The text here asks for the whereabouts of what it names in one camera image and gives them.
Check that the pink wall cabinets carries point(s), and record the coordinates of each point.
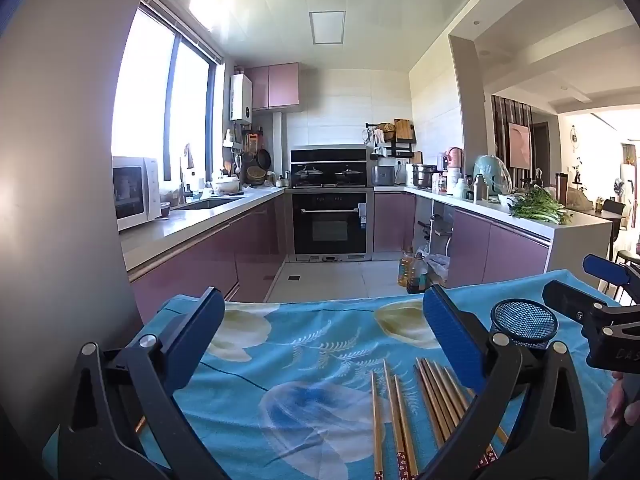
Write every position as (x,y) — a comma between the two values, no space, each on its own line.
(280,85)

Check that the purple cabinets with sink counter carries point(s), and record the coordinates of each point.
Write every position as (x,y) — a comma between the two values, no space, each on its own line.
(200,260)

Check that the light green kitchen appliance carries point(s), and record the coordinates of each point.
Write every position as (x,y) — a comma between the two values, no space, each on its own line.
(490,172)

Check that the dark travel tumbler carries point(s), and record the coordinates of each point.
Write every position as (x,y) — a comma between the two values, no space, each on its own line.
(560,187)

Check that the purple cabinets with peninsula counter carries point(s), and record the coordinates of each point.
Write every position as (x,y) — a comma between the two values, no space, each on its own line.
(490,250)

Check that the white microwave oven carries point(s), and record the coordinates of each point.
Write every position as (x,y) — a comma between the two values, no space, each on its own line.
(135,192)

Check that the steel kitchen faucet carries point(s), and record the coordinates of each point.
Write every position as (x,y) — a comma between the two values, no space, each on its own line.
(183,185)

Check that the woven basket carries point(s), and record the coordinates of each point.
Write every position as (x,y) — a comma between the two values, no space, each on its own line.
(256,176)

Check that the hanging dark frying pan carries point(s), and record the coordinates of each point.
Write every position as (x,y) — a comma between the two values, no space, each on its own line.
(264,160)

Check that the bunch of green vegetables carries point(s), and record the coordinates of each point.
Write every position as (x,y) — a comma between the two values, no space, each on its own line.
(537,207)

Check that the white wall water heater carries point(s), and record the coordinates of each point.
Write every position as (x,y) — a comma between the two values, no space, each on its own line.
(241,97)

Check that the black integrated stove oven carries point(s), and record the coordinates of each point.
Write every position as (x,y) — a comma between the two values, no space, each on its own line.
(330,225)

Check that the stainless steel stock pot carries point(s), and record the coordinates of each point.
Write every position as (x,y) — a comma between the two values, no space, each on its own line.
(425,176)

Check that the patterned-end wooden chopstick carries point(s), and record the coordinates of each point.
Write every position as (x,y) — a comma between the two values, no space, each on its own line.
(406,435)
(376,425)
(395,420)

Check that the pink wall picture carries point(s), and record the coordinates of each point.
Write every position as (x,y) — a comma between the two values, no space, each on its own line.
(520,145)

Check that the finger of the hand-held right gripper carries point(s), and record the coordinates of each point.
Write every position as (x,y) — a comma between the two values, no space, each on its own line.
(570,302)
(605,272)

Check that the blue floral tablecloth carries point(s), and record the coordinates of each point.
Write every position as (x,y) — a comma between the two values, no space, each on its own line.
(300,360)

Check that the black lidded wok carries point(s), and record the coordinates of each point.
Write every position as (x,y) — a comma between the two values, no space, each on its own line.
(307,176)
(348,175)

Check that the pink electric kettle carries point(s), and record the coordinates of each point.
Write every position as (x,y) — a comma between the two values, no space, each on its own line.
(454,160)

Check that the white casserole pot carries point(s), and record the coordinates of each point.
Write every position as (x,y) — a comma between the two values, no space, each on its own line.
(227,186)

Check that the kitchen window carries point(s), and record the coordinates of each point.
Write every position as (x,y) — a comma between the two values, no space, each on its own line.
(145,90)

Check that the steel kitchen sink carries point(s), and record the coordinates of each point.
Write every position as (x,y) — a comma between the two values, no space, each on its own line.
(205,203)

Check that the black wall storage rack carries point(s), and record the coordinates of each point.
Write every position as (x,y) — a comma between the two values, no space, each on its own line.
(400,152)

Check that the wooden cutting board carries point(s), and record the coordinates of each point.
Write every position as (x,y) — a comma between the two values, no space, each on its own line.
(402,131)

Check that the bunch of wooden chopsticks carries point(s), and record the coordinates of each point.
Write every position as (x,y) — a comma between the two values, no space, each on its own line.
(440,400)

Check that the dark liquid plastic bottle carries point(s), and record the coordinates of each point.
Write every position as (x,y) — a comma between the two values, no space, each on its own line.
(419,275)

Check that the square ceiling light panel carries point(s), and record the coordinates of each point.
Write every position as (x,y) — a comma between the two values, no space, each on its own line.
(326,27)

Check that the silver countertop appliance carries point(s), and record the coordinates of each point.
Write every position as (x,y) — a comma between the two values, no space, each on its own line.
(384,176)

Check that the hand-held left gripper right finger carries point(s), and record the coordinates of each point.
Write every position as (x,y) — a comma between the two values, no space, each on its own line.
(450,330)

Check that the black dining chair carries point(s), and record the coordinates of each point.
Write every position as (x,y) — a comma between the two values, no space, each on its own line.
(612,207)

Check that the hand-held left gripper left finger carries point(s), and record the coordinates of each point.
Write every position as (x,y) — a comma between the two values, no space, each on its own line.
(200,320)

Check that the black mesh utensil holder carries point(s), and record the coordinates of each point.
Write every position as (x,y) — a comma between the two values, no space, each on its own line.
(525,317)

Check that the yellow cooking oil bottle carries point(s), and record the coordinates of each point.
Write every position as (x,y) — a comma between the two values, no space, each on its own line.
(404,270)

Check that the person's right hand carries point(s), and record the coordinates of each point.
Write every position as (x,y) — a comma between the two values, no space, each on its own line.
(620,405)

